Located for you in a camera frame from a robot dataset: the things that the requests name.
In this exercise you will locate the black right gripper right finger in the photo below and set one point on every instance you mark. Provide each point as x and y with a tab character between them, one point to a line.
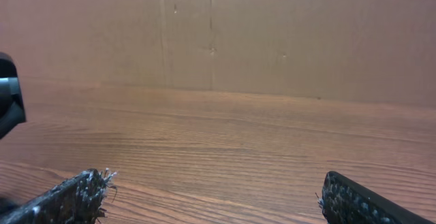
345	201

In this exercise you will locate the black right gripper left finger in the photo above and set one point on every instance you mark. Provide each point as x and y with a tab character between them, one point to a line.
76	200

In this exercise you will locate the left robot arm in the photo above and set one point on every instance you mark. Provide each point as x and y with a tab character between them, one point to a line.
12	106

